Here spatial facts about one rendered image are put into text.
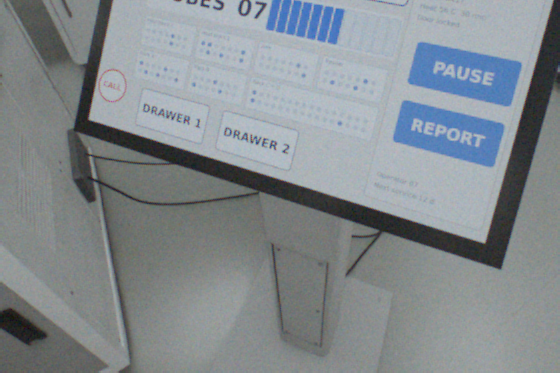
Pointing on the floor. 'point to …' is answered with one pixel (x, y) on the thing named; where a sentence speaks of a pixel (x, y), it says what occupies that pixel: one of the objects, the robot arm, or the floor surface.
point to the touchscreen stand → (306, 301)
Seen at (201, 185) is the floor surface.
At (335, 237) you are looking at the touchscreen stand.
